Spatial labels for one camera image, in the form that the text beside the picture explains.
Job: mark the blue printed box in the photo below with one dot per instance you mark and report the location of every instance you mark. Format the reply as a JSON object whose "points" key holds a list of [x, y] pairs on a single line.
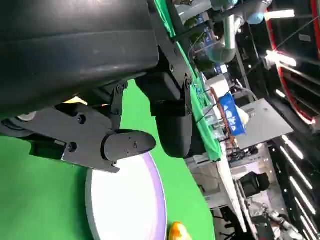
{"points": [[232, 115]]}

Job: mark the lilac plate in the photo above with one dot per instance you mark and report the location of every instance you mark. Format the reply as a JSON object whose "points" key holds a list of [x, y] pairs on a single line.
{"points": [[125, 200]]}

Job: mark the white box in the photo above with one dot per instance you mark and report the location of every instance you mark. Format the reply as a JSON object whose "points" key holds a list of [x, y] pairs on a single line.
{"points": [[218, 86]]}

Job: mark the white tube light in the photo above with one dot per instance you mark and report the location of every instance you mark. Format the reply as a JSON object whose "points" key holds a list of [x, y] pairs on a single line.
{"points": [[281, 58], [280, 14]]}

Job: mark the green table cloth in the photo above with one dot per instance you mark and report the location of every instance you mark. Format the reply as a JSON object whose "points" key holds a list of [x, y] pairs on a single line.
{"points": [[37, 200]]}

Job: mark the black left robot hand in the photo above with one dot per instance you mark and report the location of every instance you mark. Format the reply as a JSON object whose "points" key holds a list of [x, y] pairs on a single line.
{"points": [[75, 50]]}

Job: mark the orange white toy bread roll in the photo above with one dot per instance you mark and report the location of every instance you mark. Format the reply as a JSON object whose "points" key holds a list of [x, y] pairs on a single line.
{"points": [[178, 232]]}

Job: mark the black equipment box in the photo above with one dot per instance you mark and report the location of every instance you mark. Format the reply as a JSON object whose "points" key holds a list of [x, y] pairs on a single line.
{"points": [[253, 183]]}

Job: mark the grey desk panel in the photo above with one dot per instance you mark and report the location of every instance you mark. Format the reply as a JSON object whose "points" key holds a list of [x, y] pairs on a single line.
{"points": [[267, 122]]}

